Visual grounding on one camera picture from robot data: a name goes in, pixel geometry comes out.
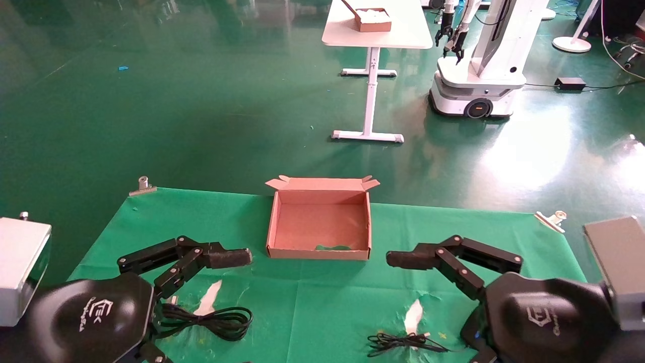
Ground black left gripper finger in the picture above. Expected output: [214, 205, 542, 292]
[117, 235, 252, 300]

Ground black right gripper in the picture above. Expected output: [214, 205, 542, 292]
[461, 272, 625, 363]

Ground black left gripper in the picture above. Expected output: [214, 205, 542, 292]
[15, 272, 169, 363]

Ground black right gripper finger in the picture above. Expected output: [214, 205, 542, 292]
[386, 234, 523, 301]

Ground thick black cable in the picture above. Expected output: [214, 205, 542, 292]
[151, 296, 253, 342]

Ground thin black cable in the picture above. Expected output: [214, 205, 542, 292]
[367, 330, 467, 358]

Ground open brown cardboard box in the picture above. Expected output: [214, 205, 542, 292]
[266, 175, 381, 261]

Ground small brown cardboard box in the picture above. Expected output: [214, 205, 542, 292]
[342, 0, 393, 33]

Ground green table cloth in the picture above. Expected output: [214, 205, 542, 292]
[68, 188, 588, 363]

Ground metal cloth clip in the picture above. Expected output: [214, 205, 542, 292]
[128, 175, 158, 197]
[534, 210, 567, 234]

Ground white wheeled robot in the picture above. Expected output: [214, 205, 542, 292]
[428, 0, 550, 120]

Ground black gripper of white robot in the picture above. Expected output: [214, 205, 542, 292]
[445, 28, 467, 65]
[435, 23, 454, 48]

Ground white height-adjustable table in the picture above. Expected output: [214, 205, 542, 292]
[321, 0, 434, 144]

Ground black power adapter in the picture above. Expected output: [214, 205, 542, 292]
[554, 77, 587, 92]

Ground white crumpled material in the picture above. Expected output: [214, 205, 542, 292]
[355, 8, 392, 23]

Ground white round-base stand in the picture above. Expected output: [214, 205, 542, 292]
[552, 0, 601, 53]

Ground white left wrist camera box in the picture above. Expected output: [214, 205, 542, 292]
[0, 212, 52, 328]

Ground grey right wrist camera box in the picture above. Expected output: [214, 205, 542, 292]
[584, 216, 645, 332]

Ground black floor cable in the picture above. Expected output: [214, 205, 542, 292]
[524, 78, 645, 94]

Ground white floor cable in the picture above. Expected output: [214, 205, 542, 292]
[599, 0, 645, 81]

